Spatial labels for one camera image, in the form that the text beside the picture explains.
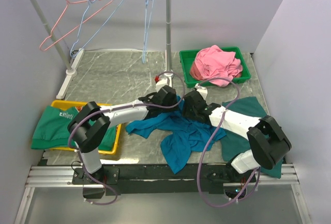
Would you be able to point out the dark green pants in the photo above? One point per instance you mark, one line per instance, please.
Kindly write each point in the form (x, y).
(233, 144)

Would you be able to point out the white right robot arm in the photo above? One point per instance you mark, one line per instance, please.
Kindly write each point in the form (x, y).
(268, 143)

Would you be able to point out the yellow plastic tray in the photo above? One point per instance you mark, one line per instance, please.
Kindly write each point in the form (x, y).
(64, 105)

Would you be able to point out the blue t shirt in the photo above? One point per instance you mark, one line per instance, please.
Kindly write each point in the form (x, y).
(186, 136)

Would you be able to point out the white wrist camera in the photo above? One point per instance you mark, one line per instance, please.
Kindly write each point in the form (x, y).
(202, 90)
(162, 81)

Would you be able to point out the blue wire hanger middle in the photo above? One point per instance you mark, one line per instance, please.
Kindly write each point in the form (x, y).
(95, 16)

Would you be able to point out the green enterprise t shirt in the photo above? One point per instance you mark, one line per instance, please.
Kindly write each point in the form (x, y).
(51, 130)

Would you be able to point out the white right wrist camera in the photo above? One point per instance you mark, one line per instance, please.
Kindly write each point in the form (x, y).
(202, 90)

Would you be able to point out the green plastic bin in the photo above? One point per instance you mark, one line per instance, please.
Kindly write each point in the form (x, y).
(187, 57)

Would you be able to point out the light blue wire hanger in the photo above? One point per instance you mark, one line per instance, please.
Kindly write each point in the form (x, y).
(149, 4)

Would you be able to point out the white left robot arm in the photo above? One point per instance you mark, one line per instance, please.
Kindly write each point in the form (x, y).
(90, 125)

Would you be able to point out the pink t shirt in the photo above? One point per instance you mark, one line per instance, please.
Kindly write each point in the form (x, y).
(213, 62)

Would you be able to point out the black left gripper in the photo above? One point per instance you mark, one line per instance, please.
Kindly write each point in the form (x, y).
(174, 108)

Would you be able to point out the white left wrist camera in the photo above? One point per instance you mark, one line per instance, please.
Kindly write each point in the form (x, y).
(162, 81)

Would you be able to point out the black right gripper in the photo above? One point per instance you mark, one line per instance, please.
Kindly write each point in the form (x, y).
(186, 112)

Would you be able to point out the black mounting base rail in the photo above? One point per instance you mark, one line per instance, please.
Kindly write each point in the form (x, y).
(116, 180)

